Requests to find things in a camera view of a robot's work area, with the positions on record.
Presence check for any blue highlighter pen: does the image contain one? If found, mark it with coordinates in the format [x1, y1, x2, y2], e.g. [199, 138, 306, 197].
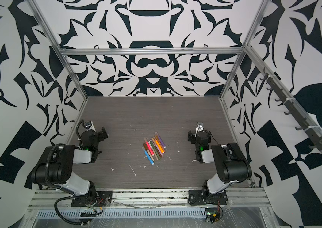
[144, 150, 154, 165]

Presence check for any white cable duct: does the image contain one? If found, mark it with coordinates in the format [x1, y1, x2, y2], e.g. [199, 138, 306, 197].
[35, 207, 207, 219]

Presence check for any gold brown pen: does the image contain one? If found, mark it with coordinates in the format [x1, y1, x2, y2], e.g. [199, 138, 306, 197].
[152, 137, 164, 154]

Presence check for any pink highlighter pen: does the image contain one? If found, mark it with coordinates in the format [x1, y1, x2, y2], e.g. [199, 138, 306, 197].
[144, 138, 154, 156]

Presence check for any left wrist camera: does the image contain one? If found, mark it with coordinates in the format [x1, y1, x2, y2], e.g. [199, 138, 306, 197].
[83, 121, 96, 132]

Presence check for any green pen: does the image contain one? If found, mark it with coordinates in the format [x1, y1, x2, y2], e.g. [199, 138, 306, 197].
[149, 140, 162, 160]

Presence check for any aluminium front rail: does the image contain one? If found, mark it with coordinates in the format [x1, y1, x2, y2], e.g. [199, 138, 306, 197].
[26, 186, 271, 211]

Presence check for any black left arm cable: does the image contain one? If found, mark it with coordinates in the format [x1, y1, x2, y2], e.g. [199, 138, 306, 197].
[54, 196, 104, 226]

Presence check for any orange highlighter pen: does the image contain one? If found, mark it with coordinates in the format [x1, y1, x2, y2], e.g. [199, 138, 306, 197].
[155, 139, 164, 154]

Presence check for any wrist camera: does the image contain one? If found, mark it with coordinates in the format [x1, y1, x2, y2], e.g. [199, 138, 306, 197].
[83, 121, 96, 132]
[195, 122, 204, 134]

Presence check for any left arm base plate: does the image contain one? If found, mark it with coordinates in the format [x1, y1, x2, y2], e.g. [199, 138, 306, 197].
[71, 191, 113, 207]

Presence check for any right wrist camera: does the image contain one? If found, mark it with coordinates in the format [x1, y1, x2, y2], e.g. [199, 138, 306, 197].
[195, 122, 204, 134]

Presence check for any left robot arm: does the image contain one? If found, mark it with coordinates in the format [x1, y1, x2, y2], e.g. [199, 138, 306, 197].
[30, 127, 108, 201]

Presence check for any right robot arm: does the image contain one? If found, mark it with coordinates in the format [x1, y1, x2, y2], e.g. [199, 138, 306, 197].
[187, 130, 252, 197]

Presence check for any purple marker pen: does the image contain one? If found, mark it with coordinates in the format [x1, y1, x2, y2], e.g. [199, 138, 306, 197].
[155, 132, 166, 148]

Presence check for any green circuit board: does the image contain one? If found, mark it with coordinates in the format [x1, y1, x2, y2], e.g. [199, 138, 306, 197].
[206, 208, 224, 224]

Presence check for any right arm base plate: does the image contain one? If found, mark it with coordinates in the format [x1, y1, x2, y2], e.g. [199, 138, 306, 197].
[188, 190, 228, 206]

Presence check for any light pink cap pen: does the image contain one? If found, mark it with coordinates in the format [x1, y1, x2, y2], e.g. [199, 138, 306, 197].
[149, 140, 162, 159]

